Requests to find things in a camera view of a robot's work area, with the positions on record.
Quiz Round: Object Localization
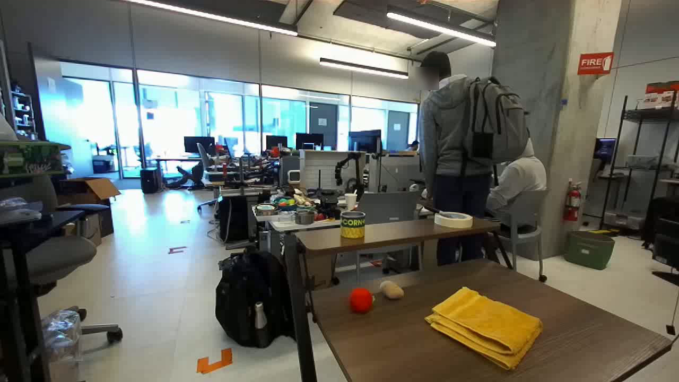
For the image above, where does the red plush tomato toy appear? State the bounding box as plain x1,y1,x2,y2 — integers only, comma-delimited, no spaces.
345,286,376,316

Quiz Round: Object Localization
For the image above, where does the yellow towel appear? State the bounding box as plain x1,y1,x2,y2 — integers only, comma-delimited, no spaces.
424,284,546,374

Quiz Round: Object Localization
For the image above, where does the beige plush toy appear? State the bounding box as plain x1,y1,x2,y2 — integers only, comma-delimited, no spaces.
376,279,407,303

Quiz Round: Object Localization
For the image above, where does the white desk partition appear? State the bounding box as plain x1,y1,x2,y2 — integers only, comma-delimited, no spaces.
294,146,424,196

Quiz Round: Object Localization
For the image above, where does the yellow green jar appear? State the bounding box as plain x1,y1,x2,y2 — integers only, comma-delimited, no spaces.
340,209,368,242

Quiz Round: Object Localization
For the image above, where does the brown wooden side table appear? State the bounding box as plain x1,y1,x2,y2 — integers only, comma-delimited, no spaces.
284,216,500,349

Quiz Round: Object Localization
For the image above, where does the white desk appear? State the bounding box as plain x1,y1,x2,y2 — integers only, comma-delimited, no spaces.
250,200,344,257

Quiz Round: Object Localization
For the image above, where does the white tape roll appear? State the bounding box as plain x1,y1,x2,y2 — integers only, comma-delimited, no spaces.
431,210,476,231

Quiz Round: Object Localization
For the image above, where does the person in grey hoodie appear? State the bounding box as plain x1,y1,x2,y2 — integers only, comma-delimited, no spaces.
416,49,532,268

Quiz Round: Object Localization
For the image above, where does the ceiling light bar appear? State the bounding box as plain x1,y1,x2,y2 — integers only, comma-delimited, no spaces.
319,55,412,81
126,0,300,39
385,8,499,51

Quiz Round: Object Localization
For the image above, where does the black backpack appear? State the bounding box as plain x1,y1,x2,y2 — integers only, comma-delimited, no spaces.
214,248,294,351

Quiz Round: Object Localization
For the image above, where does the black table leg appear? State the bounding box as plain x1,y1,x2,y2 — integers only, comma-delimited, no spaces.
300,294,319,382

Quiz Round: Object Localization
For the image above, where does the grey backpack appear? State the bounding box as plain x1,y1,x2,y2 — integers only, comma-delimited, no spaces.
463,74,530,167

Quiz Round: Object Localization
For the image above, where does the black trash bin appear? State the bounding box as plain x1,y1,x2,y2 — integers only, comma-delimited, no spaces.
139,165,164,196

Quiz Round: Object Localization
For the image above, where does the orange floor marker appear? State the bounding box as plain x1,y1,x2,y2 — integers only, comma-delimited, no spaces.
195,347,236,375

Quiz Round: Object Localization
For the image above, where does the red fire extinguisher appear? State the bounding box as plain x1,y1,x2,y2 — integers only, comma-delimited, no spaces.
562,179,583,226

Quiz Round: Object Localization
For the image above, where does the open cardboard box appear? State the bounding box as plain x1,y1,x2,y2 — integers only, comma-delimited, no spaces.
59,176,124,241

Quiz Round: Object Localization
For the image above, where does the green storage bin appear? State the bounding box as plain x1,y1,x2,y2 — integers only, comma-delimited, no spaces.
562,228,618,271

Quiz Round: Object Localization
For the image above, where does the blue box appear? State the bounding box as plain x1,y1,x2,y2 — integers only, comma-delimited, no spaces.
593,137,618,159

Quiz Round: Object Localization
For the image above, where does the green plastic crate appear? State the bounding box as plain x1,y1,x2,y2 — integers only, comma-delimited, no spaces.
0,137,73,179

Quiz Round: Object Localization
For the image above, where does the clear plastic bottle bag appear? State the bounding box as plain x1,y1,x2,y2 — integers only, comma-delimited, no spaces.
40,309,85,382

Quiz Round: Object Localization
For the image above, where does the black metal shelf rack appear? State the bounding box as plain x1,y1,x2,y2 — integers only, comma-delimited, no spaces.
598,91,679,268

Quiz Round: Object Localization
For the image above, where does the red white box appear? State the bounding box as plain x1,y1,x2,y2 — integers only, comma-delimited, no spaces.
638,78,679,112

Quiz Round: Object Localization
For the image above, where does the black desk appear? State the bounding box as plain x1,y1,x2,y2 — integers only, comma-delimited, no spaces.
0,200,87,382

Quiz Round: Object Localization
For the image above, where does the red wall sign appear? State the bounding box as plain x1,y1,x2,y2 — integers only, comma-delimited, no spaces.
576,51,615,78

